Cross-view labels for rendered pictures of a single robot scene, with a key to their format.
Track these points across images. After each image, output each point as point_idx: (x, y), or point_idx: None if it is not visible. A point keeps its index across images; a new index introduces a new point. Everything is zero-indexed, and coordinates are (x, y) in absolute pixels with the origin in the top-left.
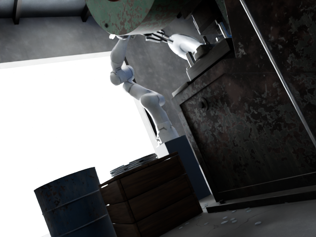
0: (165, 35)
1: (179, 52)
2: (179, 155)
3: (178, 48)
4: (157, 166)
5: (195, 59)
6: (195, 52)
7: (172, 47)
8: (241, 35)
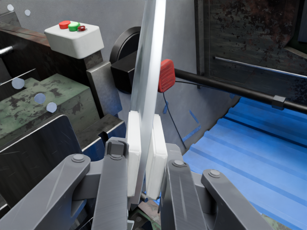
0: None
1: (147, 21)
2: None
3: (141, 67)
4: None
5: (143, 19)
6: (139, 85)
7: (148, 43)
8: None
